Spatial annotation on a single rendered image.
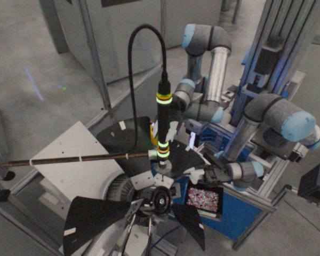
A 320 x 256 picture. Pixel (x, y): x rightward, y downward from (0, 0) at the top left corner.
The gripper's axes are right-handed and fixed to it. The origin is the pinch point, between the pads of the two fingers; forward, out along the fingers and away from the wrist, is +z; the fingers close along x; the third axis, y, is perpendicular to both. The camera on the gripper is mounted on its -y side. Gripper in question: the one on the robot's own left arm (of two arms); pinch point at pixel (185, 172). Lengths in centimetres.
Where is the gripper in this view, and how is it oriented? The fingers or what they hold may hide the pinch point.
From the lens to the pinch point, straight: 98.7
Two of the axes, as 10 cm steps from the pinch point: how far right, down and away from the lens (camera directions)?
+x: -0.1, 6.2, 7.8
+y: 1.2, 7.8, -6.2
